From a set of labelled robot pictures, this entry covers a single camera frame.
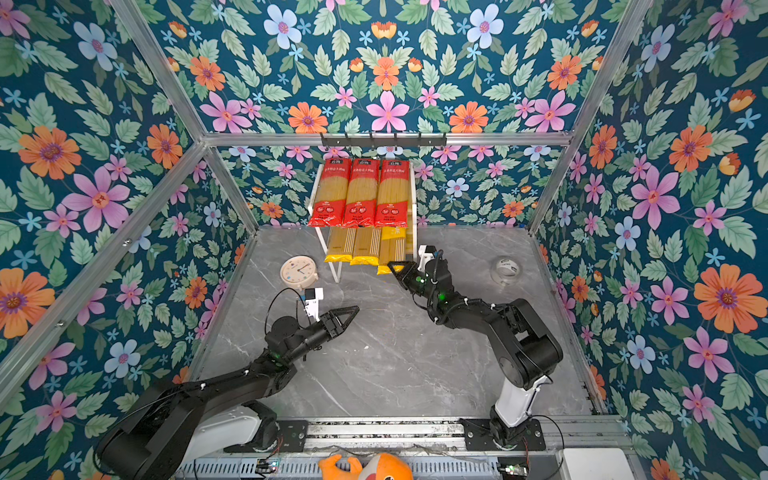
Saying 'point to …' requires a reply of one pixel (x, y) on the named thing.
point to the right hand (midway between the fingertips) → (389, 262)
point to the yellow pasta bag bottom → (392, 249)
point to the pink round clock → (299, 272)
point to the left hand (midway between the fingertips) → (359, 308)
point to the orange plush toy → (378, 467)
